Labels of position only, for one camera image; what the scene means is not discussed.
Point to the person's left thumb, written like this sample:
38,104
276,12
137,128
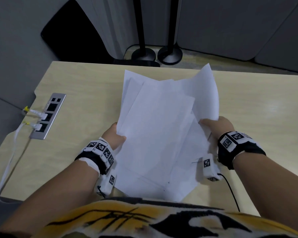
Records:
120,141

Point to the person's right forearm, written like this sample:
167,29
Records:
270,185

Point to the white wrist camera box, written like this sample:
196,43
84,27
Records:
106,183
209,168

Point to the yellow black patterned shirt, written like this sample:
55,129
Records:
164,220

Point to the person's right hand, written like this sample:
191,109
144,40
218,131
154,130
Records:
222,125

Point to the person's left hand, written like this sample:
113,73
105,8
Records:
110,137

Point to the silver desk socket panel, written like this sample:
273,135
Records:
48,116

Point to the person's left forearm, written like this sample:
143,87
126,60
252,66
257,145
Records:
57,195

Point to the black marker wristband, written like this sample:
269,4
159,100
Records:
99,153
234,146

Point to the person's right thumb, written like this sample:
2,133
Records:
205,122

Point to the black chair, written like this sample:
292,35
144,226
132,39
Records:
74,37

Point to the stack of white paper sheets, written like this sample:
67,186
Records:
159,131

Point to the black stand with round base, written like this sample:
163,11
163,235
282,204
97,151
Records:
142,44
170,50

